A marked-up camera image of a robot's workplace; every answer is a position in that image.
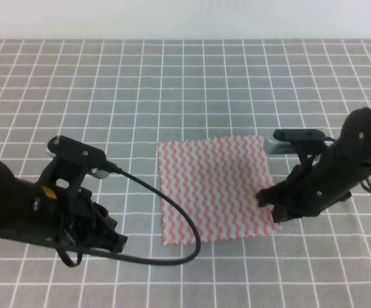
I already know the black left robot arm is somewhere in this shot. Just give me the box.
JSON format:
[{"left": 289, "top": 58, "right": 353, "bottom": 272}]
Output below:
[{"left": 0, "top": 158, "right": 128, "bottom": 253}]

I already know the grey grid tablecloth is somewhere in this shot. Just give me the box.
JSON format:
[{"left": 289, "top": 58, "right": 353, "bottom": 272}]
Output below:
[{"left": 0, "top": 39, "right": 371, "bottom": 307}]

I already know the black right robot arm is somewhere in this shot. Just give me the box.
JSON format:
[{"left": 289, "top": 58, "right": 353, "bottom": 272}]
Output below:
[{"left": 256, "top": 108, "right": 371, "bottom": 223}]

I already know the pink white wavy striped towel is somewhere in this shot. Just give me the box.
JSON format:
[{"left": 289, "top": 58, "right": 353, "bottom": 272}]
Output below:
[{"left": 157, "top": 135, "right": 280, "bottom": 242}]

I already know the black left camera cable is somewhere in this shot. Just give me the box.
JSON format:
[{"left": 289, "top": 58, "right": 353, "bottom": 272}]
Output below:
[{"left": 56, "top": 160, "right": 202, "bottom": 269}]

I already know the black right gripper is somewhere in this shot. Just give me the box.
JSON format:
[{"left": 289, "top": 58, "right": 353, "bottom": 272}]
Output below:
[{"left": 256, "top": 141, "right": 369, "bottom": 223}]

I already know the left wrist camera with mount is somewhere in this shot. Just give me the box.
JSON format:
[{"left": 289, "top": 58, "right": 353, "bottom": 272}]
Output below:
[{"left": 47, "top": 135, "right": 111, "bottom": 179}]

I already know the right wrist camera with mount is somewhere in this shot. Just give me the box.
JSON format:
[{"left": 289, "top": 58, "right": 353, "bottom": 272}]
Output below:
[{"left": 263, "top": 128, "right": 327, "bottom": 164}]

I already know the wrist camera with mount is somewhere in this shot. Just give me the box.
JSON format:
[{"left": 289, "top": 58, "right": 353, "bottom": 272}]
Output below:
[
  {"left": 47, "top": 135, "right": 111, "bottom": 179},
  {"left": 263, "top": 128, "right": 327, "bottom": 164}
]

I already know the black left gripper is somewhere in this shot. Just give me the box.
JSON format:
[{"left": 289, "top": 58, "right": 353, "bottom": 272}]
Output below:
[{"left": 33, "top": 157, "right": 128, "bottom": 253}]

